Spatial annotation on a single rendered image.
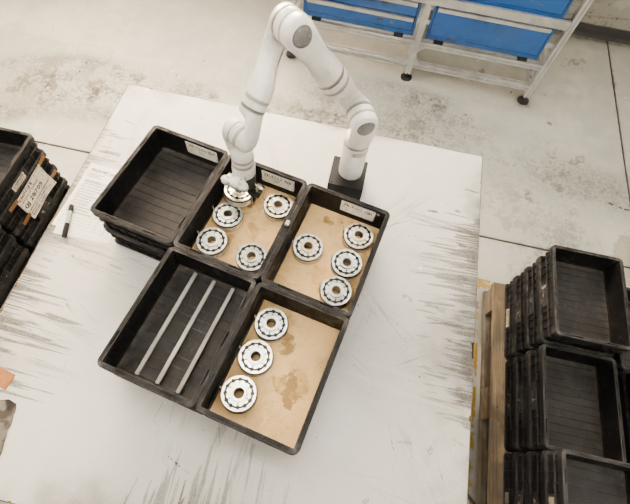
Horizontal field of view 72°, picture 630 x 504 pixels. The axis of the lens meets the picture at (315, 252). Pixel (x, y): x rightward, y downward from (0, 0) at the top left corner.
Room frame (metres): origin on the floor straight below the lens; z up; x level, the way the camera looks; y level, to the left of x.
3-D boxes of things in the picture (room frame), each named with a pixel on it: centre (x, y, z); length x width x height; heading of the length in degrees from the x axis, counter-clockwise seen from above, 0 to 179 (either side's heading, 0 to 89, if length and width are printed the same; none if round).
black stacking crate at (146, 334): (0.33, 0.35, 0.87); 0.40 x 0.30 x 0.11; 165
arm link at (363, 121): (1.04, -0.09, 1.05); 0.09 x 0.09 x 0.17; 22
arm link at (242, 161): (0.82, 0.27, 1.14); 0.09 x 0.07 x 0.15; 53
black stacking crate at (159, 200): (0.79, 0.54, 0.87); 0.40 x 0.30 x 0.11; 165
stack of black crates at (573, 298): (0.76, -1.12, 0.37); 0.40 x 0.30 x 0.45; 175
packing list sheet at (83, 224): (0.80, 0.86, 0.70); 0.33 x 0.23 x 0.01; 175
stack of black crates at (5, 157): (0.97, 1.47, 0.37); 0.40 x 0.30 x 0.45; 175
